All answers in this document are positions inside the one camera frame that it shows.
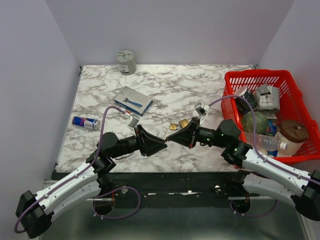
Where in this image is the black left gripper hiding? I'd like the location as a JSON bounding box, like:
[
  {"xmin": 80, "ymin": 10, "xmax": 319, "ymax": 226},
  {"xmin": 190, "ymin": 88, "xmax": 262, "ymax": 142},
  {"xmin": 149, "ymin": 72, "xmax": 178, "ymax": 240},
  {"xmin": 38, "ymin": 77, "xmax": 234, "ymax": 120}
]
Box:
[{"xmin": 110, "ymin": 125, "xmax": 168, "ymax": 160}]

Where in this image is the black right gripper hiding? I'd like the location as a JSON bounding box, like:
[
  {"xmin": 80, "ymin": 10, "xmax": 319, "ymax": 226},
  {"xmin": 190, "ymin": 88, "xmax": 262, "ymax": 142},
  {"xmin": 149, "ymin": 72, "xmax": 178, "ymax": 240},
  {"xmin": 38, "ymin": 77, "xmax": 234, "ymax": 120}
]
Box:
[{"xmin": 168, "ymin": 117, "xmax": 228, "ymax": 149}]

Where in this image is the large brass padlock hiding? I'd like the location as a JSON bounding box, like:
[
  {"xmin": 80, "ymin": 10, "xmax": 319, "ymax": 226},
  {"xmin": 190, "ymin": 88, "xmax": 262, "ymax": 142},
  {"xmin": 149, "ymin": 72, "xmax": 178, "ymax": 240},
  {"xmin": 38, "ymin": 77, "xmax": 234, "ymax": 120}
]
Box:
[{"xmin": 178, "ymin": 118, "xmax": 189, "ymax": 128}]

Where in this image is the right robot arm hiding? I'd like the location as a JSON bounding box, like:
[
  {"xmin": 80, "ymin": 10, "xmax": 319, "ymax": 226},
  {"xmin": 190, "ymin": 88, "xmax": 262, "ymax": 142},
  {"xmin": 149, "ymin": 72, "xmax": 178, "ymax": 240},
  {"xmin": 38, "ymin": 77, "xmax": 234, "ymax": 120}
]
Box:
[{"xmin": 166, "ymin": 117, "xmax": 320, "ymax": 221}]

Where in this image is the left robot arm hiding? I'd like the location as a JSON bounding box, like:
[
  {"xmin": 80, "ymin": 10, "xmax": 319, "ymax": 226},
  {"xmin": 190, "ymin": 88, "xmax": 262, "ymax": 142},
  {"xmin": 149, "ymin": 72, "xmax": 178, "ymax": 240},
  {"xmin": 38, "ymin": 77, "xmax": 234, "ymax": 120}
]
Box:
[{"xmin": 14, "ymin": 124, "xmax": 167, "ymax": 239}]

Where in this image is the small brass padlock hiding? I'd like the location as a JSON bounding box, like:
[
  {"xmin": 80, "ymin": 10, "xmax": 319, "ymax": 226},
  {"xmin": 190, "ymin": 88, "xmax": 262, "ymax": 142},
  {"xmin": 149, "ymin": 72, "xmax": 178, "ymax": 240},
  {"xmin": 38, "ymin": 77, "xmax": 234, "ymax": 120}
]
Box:
[{"xmin": 169, "ymin": 123, "xmax": 181, "ymax": 131}]

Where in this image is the blue razor package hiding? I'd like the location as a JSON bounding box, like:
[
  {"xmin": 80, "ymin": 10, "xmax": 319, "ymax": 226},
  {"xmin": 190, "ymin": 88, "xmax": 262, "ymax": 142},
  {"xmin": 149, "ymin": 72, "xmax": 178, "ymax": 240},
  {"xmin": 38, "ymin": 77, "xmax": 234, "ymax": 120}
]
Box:
[{"xmin": 114, "ymin": 86, "xmax": 153, "ymax": 116}]

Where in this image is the red bull can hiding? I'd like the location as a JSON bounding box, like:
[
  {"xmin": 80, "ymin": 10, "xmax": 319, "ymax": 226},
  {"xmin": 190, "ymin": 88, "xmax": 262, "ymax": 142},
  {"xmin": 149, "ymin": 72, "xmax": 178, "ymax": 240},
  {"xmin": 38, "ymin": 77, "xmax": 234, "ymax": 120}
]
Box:
[{"xmin": 71, "ymin": 116, "xmax": 101, "ymax": 130}]

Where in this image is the grey cylindrical canister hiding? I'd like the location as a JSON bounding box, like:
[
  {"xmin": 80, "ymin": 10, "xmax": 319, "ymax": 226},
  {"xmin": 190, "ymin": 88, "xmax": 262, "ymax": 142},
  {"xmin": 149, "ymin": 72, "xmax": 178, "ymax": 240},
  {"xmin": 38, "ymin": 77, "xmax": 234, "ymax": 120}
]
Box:
[{"xmin": 116, "ymin": 50, "xmax": 137, "ymax": 75}]

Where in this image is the green round melon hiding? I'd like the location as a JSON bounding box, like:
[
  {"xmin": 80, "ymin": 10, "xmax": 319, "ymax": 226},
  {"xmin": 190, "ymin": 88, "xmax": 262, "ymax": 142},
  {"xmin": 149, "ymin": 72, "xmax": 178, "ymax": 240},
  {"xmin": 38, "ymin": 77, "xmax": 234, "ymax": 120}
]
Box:
[{"xmin": 241, "ymin": 111, "xmax": 268, "ymax": 134}]

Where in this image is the clear plastic water bottle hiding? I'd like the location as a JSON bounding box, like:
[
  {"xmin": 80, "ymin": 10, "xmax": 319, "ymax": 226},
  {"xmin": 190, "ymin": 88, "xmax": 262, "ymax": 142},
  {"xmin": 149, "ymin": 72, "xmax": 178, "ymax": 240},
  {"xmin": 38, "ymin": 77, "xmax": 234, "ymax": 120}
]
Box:
[{"xmin": 244, "ymin": 132, "xmax": 288, "ymax": 152}]

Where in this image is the blue snack packet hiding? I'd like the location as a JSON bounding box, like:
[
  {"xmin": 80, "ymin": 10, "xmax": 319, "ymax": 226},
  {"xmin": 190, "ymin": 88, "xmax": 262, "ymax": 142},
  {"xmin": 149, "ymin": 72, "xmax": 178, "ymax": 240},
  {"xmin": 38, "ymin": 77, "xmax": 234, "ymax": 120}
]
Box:
[{"xmin": 266, "ymin": 119, "xmax": 279, "ymax": 137}]

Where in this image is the grey white pouch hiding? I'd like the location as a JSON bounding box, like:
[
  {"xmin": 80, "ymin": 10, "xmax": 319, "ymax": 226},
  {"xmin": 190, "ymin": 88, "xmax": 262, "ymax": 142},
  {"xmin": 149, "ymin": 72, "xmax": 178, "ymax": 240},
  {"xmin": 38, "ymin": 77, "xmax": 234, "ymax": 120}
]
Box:
[{"xmin": 254, "ymin": 83, "xmax": 281, "ymax": 114}]

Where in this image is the brown lid white jar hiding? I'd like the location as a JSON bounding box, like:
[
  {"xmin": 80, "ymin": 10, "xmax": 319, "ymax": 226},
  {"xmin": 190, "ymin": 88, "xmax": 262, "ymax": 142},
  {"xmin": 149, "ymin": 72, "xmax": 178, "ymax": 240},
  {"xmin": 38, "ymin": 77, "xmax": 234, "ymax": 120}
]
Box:
[{"xmin": 274, "ymin": 119, "xmax": 309, "ymax": 156}]

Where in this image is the red plastic basket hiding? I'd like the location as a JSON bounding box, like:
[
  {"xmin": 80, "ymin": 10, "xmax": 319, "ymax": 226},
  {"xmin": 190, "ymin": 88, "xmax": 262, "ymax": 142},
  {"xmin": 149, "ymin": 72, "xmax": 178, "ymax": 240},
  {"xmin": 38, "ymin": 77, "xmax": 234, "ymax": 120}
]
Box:
[{"xmin": 223, "ymin": 69, "xmax": 320, "ymax": 165}]

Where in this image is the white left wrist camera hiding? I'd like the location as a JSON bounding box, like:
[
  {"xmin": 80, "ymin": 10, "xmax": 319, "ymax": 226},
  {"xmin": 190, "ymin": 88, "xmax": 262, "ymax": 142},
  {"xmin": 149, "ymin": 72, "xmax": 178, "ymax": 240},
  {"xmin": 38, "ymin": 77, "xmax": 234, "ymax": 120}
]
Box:
[{"xmin": 127, "ymin": 113, "xmax": 140, "ymax": 129}]

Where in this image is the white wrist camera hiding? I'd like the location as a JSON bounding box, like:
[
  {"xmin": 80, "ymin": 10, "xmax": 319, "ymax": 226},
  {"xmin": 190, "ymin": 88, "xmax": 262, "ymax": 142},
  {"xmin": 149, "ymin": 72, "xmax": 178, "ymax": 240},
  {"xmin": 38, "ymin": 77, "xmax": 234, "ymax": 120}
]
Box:
[
  {"xmin": 194, "ymin": 102, "xmax": 210, "ymax": 126},
  {"xmin": 127, "ymin": 113, "xmax": 140, "ymax": 129}
]

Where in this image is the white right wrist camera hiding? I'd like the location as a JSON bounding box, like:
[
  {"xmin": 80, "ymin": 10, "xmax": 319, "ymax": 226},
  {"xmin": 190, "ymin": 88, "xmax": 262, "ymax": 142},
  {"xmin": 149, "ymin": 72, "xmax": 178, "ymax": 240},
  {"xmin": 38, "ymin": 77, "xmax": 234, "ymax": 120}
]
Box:
[{"xmin": 194, "ymin": 102, "xmax": 210, "ymax": 126}]

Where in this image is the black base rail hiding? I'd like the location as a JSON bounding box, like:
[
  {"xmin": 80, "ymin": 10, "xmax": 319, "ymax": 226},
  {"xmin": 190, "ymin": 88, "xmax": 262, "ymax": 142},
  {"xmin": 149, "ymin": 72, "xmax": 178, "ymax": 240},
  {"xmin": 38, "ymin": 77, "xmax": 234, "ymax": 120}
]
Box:
[{"xmin": 98, "ymin": 171, "xmax": 248, "ymax": 209}]

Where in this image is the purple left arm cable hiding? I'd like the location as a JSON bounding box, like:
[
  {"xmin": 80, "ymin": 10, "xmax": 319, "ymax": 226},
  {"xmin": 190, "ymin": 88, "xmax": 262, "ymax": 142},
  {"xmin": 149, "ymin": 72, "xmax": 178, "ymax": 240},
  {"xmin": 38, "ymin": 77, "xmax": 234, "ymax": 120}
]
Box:
[{"xmin": 13, "ymin": 106, "xmax": 142, "ymax": 234}]

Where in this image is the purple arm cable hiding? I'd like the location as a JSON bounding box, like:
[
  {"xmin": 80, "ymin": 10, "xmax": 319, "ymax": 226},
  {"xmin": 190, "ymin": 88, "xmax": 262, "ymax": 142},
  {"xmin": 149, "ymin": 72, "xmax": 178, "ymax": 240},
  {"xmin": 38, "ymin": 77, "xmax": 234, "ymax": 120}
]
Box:
[
  {"xmin": 206, "ymin": 94, "xmax": 316, "ymax": 218},
  {"xmin": 13, "ymin": 106, "xmax": 142, "ymax": 234}
]

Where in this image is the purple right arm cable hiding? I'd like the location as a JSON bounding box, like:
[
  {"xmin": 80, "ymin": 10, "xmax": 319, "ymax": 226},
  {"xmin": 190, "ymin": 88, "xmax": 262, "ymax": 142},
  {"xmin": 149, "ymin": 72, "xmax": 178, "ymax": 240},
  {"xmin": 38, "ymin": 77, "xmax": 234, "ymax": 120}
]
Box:
[{"xmin": 206, "ymin": 94, "xmax": 316, "ymax": 218}]

